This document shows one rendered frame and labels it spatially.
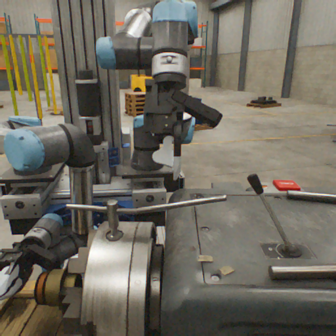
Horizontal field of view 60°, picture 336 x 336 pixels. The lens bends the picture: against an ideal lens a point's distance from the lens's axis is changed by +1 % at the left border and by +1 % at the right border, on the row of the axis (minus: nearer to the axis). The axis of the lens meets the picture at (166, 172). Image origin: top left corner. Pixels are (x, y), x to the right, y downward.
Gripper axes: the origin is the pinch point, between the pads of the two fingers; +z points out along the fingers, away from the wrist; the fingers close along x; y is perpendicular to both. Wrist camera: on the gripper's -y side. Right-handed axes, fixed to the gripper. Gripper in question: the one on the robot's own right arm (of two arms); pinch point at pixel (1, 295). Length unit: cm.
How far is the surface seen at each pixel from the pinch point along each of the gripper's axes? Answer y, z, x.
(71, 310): -19.6, 7.7, 3.4
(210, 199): -48, 2, 25
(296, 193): -72, -17, 18
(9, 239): 121, -187, -104
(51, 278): -11.6, -1.6, 3.5
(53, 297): -12.7, 1.0, 0.4
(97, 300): -25.9, 10.0, 8.1
